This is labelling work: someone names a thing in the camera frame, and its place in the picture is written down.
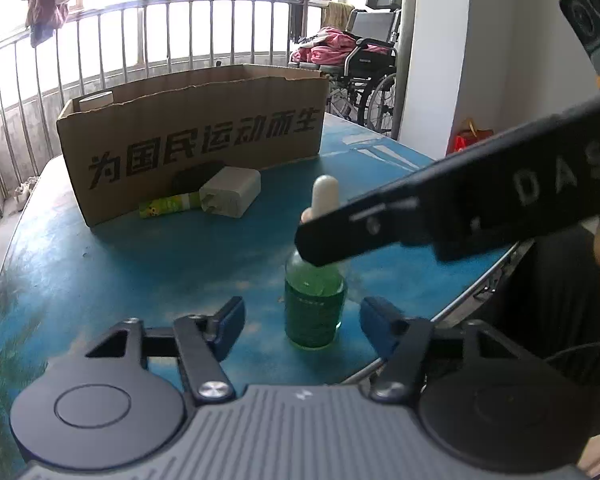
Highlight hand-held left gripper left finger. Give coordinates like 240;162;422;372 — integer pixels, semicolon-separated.
86;296;246;406

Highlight metal balcony railing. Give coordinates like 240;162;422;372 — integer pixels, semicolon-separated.
0;0;331;221

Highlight hanging maroon garment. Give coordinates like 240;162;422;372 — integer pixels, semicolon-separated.
17;0;70;48

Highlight wheelchair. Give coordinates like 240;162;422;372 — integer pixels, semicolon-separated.
287;0;406;136

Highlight yellow towel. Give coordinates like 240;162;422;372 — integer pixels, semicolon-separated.
325;2;356;36

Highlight small green tube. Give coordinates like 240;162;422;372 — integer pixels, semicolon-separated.
139;194;201;220

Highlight person's dark trousers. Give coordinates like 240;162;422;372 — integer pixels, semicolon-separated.
445;240;600;441

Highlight printed cardboard box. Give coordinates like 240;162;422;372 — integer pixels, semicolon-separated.
56;64;329;228

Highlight orange red bag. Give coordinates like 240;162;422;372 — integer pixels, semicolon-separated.
447;119;495;157

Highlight pink clothes pile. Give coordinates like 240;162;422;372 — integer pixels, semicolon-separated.
292;29;361;66

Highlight white charger adapter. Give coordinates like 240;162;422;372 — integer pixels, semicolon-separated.
199;166;262;220

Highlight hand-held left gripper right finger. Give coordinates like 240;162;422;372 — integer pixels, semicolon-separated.
359;296;541;405

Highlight green dropper bottle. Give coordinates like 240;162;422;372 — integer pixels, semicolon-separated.
284;175;349;350

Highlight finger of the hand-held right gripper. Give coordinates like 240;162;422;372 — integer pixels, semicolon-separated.
295;177;433;268

